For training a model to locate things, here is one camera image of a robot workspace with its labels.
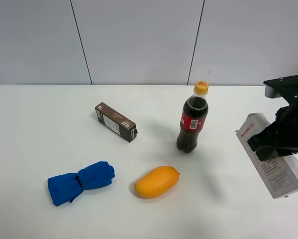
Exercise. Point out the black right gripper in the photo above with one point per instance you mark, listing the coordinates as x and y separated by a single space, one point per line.
267 143

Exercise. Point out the white rectangular carton box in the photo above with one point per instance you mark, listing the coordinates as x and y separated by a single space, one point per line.
279 174

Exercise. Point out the cola bottle with red label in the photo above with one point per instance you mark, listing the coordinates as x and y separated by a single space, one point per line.
194 114

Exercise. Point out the yellow mango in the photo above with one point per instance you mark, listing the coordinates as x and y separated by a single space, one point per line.
157 182

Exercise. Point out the brown rectangular carton box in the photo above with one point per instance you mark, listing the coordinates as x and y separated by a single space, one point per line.
117 122

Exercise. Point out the rolled blue cloth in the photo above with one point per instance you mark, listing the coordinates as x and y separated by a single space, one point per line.
67 187

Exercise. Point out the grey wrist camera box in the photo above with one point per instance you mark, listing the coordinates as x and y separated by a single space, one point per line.
274 92

